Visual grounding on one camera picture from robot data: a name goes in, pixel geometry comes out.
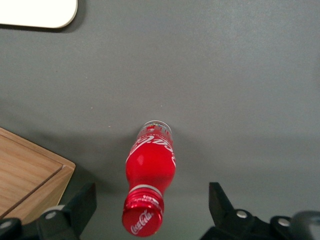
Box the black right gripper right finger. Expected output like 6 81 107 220
199 182 301 240

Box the red coke bottle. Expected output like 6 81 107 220
121 120 177 238

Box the wooden two-drawer cabinet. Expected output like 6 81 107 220
0 126 77 225

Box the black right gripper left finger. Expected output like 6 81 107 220
0 182 98 240

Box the cream rectangular tray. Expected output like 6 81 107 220
0 0 79 30

